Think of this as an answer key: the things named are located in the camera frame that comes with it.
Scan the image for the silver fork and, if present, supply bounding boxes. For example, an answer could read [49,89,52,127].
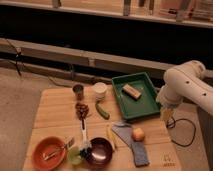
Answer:
[43,137,75,161]

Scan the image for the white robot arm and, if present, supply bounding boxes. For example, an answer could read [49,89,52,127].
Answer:
[156,60,213,122]

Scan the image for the green tray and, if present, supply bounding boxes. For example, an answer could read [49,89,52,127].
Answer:
[112,72,160,120]

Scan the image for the orange peach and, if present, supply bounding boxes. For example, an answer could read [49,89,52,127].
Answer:
[132,128,145,141]

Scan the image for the tan sponge block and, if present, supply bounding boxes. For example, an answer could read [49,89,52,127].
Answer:
[122,84,141,99]

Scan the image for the blue-grey cloth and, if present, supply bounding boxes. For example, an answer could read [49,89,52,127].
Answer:
[112,121,149,167]

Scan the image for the yellow banana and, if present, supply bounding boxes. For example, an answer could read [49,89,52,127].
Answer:
[106,125,116,151]

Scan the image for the green cucumber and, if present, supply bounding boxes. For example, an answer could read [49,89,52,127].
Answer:
[95,102,110,120]

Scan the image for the white cup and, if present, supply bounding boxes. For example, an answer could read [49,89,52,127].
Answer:
[93,82,107,100]

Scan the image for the dark purple bowl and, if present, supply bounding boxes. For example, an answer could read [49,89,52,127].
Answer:
[86,137,113,168]

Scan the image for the brown-headed spatula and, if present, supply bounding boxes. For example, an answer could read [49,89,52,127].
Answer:
[75,102,89,141]

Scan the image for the wooden cutting board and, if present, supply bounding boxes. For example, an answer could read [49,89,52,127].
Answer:
[23,86,182,171]

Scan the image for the metal cup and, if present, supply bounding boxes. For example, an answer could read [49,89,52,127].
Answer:
[73,84,84,100]

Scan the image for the green small cup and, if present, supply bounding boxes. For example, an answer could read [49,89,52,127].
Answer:
[67,146,82,165]

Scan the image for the orange bowl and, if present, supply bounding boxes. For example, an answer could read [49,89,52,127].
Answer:
[31,137,67,171]

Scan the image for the black cable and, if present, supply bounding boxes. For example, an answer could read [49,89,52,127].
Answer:
[166,117,198,148]

